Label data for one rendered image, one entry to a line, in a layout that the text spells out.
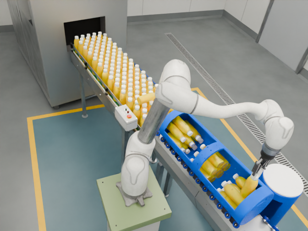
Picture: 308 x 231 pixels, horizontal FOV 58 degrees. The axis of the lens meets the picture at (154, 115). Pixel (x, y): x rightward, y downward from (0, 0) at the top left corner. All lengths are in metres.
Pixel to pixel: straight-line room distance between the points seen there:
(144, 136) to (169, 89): 0.50
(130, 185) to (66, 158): 1.84
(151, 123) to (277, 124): 0.64
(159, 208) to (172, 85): 0.83
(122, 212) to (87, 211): 1.26
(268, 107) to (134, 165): 0.78
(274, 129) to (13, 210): 2.51
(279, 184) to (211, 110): 1.02
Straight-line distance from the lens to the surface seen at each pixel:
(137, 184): 1.64
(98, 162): 3.31
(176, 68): 1.35
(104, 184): 1.85
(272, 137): 1.48
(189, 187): 2.13
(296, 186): 2.22
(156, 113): 1.51
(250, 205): 1.77
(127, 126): 2.19
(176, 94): 1.23
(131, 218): 1.73
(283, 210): 2.28
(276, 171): 2.23
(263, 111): 1.54
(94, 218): 2.94
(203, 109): 1.28
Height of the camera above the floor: 2.60
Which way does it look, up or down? 42 degrees down
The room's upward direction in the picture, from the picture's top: 7 degrees clockwise
